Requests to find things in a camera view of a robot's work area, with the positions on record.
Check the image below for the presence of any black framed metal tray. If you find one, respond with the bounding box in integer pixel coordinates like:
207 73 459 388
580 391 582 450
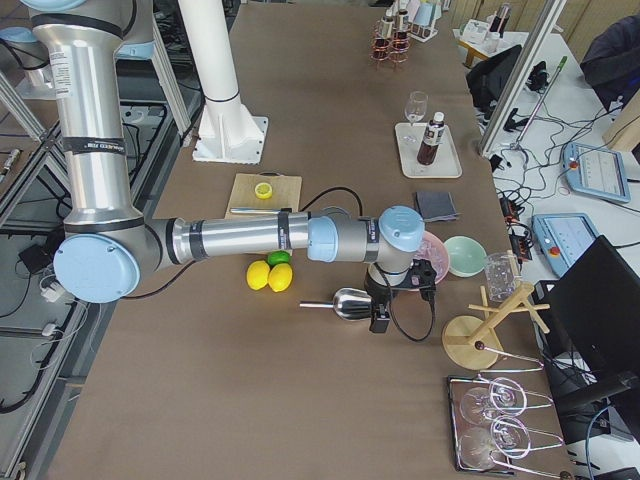
447 376 516 478

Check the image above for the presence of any aluminium frame post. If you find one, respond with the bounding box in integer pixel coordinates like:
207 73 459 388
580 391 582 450
478 0 566 158

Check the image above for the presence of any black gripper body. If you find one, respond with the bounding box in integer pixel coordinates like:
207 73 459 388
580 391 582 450
364 259 435 334

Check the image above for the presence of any blue teach pendant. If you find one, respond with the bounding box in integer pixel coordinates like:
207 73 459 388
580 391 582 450
561 142 631 203
531 213 599 277

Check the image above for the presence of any upturned wine glass upper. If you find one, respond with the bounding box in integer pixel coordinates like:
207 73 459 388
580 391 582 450
460 377 527 426

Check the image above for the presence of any wooden cup tree stand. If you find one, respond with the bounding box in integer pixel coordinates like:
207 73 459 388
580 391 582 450
442 251 550 371

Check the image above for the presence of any clear tumbler glass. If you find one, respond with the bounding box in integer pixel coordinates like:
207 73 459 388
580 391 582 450
484 251 520 302

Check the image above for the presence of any steel muddler rod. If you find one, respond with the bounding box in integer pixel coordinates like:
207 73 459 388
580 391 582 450
228 207 292 216

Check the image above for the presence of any white rabbit tray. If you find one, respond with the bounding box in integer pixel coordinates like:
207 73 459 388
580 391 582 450
394 122 462 179

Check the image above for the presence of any clear wine glass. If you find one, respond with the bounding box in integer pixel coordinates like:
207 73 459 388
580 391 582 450
404 91 428 127

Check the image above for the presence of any tea bottle white cap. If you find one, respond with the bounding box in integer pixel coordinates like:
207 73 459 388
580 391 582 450
417 111 445 166

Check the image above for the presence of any upturned wine glass lower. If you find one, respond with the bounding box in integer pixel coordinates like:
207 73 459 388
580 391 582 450
458 415 531 471

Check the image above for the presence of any copper wire bottle basket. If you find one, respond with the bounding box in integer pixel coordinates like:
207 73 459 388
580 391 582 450
369 20 411 68

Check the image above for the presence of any steel ice scoop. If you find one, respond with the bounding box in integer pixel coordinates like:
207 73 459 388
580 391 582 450
299 288 372 321

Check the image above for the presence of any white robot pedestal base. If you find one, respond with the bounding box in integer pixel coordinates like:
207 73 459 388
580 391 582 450
179 0 268 165

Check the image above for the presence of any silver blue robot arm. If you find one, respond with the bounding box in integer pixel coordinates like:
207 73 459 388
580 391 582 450
28 1 435 333

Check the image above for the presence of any yellow lemon near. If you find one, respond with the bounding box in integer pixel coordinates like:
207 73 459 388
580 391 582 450
246 260 271 290

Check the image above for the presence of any yellow half lemon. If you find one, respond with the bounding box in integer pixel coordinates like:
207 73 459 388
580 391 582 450
254 182 273 200

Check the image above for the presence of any bamboo cutting board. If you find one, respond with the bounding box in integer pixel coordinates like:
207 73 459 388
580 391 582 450
225 173 302 219

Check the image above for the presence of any upturned wine glass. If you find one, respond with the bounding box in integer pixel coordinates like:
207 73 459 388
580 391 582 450
460 377 527 426
458 415 531 471

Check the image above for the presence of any black monitor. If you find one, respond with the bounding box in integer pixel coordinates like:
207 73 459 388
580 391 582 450
549 236 639 374

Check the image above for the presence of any yellow lemon far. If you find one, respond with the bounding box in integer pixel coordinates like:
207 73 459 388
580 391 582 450
268 263 293 293

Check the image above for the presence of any blue teach pendant near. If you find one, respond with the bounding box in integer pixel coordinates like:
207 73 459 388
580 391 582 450
531 213 599 277

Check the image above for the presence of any blue teach pendant far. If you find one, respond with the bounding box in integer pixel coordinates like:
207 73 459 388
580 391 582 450
561 142 631 203

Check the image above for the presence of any mint green bowl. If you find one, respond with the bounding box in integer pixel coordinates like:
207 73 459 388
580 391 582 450
444 236 487 278

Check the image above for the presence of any pink bowl with ice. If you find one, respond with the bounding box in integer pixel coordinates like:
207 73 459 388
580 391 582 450
408 232 450 291

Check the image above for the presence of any green lime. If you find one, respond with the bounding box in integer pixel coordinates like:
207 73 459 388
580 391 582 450
266 250 291 267

